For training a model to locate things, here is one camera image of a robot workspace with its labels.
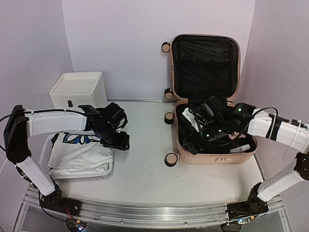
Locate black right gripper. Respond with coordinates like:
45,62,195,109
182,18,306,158
183,120,228,156

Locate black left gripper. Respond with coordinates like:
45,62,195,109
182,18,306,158
95,123,130,151

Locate white cloth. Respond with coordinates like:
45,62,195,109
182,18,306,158
47,131,114,179

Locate white perforated plastic basket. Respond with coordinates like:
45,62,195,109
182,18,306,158
38,134,114,183

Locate pink hard-shell suitcase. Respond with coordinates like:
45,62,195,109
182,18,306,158
161,34,258,167

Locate white drawer cabinet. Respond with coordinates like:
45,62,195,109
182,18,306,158
49,72,108,109

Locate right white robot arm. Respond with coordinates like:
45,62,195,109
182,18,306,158
182,100,309,214

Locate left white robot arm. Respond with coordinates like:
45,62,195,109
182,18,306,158
2,102,130,211

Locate white tube bottle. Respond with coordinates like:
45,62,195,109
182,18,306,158
230,144,251,153

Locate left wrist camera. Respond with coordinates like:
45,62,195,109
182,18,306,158
116,117,128,132

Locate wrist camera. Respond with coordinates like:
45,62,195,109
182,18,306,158
116,117,128,132
182,96,227,132

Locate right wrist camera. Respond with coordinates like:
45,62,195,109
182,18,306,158
182,96,227,132

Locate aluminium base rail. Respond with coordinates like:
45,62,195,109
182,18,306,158
24,188,291,232

